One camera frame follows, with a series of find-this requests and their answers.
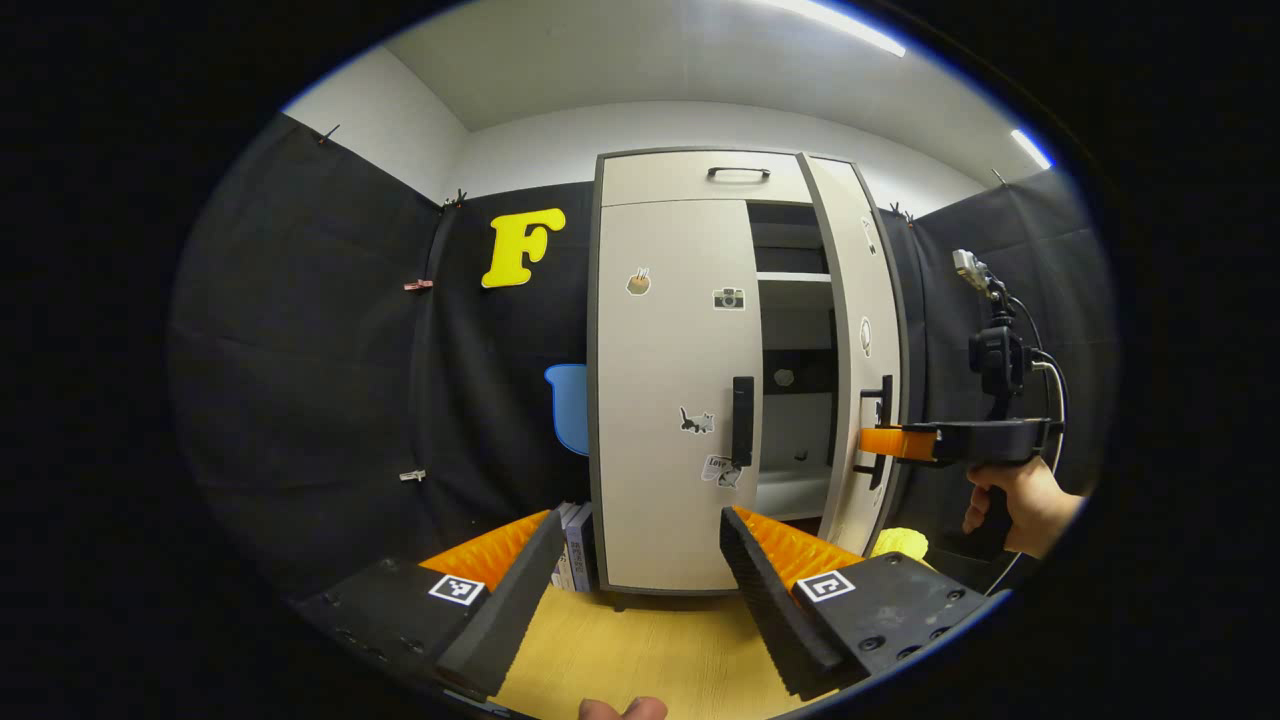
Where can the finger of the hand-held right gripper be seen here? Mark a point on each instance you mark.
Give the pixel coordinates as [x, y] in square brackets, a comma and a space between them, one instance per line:
[895, 443]

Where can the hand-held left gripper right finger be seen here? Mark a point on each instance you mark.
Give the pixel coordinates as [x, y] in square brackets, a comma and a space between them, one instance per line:
[770, 610]

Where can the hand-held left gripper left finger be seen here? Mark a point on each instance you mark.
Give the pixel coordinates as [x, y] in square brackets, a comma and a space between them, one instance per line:
[510, 600]

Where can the grey double-door shoe cabinet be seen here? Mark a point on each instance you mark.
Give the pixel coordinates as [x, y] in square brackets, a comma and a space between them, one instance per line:
[790, 320]

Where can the shoe cabinet door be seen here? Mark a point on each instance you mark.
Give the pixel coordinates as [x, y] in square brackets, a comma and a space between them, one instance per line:
[848, 280]
[660, 400]

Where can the grey book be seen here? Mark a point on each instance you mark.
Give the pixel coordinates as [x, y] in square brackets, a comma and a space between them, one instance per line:
[582, 550]

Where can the yellow crumpled object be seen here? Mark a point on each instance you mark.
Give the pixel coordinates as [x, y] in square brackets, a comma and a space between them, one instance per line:
[900, 543]

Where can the small ceiling light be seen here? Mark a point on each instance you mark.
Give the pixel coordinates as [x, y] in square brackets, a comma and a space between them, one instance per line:
[1032, 150]

